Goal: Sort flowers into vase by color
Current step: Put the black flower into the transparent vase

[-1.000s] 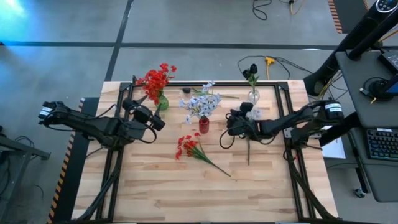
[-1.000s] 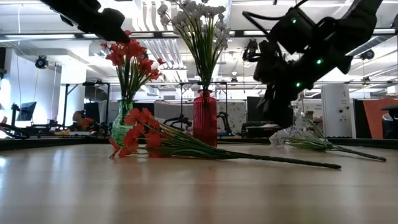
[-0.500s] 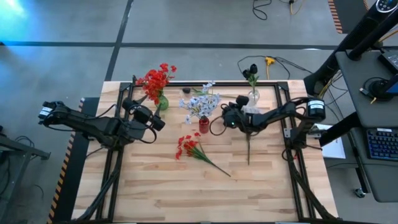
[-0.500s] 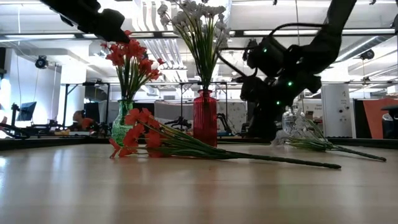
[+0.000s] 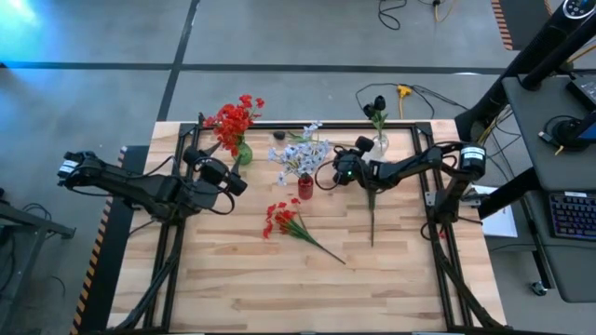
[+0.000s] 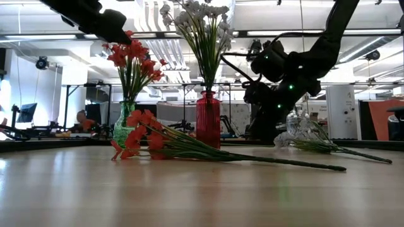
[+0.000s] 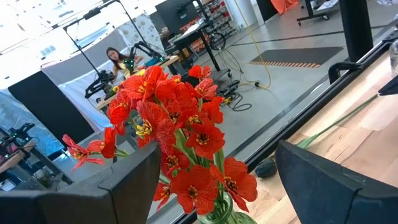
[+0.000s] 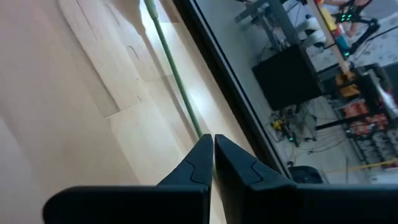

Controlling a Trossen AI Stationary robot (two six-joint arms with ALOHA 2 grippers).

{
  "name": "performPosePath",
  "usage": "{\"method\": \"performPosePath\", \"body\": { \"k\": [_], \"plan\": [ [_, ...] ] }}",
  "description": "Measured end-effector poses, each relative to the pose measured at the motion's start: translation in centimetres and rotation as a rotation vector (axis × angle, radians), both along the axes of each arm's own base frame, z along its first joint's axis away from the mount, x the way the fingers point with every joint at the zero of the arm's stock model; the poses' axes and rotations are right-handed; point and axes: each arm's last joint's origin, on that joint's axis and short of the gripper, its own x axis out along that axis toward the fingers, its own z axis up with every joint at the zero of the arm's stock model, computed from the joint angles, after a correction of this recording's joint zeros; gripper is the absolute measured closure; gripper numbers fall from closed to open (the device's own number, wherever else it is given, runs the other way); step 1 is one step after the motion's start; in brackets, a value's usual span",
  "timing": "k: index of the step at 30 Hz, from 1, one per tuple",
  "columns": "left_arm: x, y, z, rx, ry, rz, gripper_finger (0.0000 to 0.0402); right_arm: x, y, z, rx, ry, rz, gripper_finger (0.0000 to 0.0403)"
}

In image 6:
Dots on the white pillar cabinet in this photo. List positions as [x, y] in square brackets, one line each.
[342, 104]

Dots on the orange partition panel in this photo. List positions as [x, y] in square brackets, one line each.
[380, 113]

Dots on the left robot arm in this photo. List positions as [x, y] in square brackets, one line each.
[72, 9]

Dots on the silver ventilation duct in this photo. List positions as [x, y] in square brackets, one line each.
[363, 51]

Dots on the black office chair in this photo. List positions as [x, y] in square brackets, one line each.
[397, 126]

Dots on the clear glass vase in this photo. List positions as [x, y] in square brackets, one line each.
[295, 123]

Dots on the green glass vase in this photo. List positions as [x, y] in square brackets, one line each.
[121, 126]

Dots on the person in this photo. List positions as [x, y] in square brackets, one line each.
[83, 118]

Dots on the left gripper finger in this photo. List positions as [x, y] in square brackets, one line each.
[121, 38]

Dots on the black aluminium table frame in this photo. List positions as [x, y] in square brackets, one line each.
[63, 144]

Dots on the small tilted monitor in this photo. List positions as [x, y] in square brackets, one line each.
[27, 112]

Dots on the red glass vase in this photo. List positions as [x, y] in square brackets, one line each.
[208, 126]

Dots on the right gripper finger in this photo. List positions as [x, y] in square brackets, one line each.
[265, 126]

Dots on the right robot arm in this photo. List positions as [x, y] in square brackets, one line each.
[331, 41]

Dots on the black gantry frame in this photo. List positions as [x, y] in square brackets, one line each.
[88, 84]

